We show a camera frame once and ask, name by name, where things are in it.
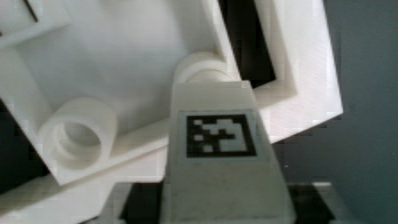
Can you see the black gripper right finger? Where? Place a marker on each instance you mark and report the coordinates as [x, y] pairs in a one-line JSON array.
[[316, 203]]

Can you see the white chair leg with tag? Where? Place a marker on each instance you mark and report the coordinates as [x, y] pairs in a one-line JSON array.
[[223, 187]]

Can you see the white chair seat part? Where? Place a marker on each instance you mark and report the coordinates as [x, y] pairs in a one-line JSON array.
[[88, 56]]

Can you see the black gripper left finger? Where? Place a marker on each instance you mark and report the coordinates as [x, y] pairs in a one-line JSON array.
[[140, 211]]

